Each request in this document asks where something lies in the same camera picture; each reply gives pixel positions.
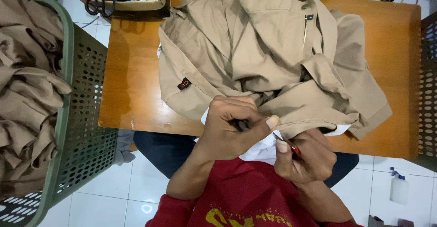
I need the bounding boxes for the person's red printed shirt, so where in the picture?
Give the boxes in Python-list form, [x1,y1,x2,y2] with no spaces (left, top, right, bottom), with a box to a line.
[145,158,364,227]

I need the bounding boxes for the red thread snips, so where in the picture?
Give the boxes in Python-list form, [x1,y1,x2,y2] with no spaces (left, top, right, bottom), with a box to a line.
[272,132,302,159]

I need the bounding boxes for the dark perforated plastic basket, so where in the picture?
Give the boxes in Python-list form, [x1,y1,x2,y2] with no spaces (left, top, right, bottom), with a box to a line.
[408,11,437,173]

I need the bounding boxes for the person's left hand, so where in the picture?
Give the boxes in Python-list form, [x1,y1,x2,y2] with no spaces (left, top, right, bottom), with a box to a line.
[197,95,280,163]

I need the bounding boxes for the green perforated laundry basket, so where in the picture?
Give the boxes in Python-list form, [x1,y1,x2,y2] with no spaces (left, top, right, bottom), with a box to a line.
[0,0,119,227]

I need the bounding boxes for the white spray bottle blue nozzle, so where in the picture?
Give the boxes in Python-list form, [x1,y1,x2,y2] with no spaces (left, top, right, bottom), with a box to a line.
[389,167,410,206]

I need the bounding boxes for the beige zip jacket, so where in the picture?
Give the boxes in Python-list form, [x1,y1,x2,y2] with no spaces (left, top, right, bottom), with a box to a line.
[157,0,393,166]

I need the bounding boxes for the grey floor cable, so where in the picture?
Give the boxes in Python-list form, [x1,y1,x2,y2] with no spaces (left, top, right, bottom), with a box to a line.
[80,15,100,29]

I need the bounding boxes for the pile of beige garments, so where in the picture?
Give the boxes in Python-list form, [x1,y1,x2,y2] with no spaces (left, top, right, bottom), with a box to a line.
[0,0,72,200]

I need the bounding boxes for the person's dark trousers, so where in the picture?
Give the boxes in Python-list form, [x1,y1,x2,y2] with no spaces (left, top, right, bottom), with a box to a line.
[133,131,360,189]

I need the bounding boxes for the grey cloth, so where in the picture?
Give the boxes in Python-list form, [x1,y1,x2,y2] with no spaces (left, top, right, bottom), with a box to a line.
[113,129,137,166]

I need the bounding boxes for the dark grey small box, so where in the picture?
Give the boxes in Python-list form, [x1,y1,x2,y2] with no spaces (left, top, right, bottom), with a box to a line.
[368,215,415,227]

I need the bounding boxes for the person's right hand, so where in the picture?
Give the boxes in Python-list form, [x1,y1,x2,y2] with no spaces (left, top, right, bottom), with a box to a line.
[274,128,337,187]

